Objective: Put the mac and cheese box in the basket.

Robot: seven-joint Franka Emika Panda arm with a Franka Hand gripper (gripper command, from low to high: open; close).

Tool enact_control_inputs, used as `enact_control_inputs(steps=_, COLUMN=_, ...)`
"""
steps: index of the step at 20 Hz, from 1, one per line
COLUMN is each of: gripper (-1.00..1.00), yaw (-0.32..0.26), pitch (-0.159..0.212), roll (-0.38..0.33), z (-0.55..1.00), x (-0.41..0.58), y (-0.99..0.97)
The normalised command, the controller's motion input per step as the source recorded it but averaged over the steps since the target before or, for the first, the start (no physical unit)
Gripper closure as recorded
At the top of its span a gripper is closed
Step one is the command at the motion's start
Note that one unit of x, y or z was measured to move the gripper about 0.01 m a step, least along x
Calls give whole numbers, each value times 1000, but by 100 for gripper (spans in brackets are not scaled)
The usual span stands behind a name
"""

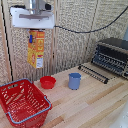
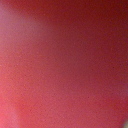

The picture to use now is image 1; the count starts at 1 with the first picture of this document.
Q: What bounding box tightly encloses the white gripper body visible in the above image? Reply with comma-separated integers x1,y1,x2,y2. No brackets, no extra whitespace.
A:
9,6,56,30

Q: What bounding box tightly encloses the orange macaroni and cheese carton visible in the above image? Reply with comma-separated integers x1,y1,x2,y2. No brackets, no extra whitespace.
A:
26,29,46,70

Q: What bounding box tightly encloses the red bowl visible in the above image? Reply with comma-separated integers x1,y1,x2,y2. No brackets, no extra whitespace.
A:
39,75,57,90

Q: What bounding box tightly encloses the blue plastic cup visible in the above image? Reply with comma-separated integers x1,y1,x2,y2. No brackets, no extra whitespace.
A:
68,72,82,91

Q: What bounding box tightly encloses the red plastic shopping basket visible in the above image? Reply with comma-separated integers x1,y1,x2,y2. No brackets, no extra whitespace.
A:
0,78,53,128

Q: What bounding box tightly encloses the black toaster oven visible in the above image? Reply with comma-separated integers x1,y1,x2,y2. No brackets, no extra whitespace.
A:
90,37,128,80

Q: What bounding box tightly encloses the black cable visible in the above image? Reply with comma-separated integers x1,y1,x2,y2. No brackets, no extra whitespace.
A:
54,5,128,35

